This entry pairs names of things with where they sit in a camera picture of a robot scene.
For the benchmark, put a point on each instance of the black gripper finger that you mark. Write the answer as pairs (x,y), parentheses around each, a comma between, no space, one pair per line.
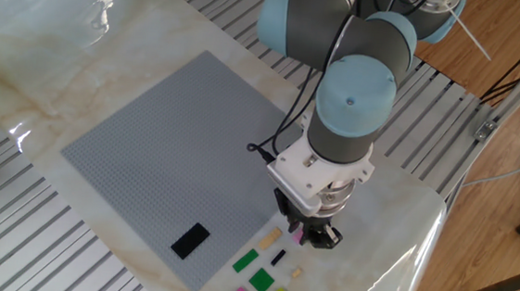
(294,228)
(326,238)

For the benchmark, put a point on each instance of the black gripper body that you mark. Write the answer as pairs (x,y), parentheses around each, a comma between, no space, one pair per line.
(305,220)

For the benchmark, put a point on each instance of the light pink Lego brick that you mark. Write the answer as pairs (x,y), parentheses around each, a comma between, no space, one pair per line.
(298,238)

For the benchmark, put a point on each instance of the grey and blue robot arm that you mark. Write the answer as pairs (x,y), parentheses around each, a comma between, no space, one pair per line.
(349,138)

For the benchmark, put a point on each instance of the long tan Lego brick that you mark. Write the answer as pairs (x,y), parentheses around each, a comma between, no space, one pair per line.
(270,239)

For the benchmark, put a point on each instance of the small dark Lego brick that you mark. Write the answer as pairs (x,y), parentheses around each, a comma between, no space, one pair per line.
(278,257)

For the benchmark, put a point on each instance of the tiny tan Lego brick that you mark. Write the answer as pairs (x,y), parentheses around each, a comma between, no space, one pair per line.
(296,273)

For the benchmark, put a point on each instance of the long green Lego brick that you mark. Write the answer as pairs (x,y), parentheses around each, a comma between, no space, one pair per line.
(245,260)

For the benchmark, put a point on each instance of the square green Lego plate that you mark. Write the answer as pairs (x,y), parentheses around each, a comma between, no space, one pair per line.
(261,281)

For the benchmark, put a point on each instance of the large black Lego plate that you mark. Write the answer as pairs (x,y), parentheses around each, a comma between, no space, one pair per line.
(190,241)

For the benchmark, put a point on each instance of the grey Lego baseplate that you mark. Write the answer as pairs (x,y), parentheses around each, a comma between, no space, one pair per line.
(171,157)

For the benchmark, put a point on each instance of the white zip tie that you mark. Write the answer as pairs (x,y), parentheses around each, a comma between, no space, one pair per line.
(470,36)

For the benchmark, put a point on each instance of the marble pattern table cover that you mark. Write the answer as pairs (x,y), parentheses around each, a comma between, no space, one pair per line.
(39,54)

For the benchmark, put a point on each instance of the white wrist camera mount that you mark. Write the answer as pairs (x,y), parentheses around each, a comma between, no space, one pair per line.
(313,173)

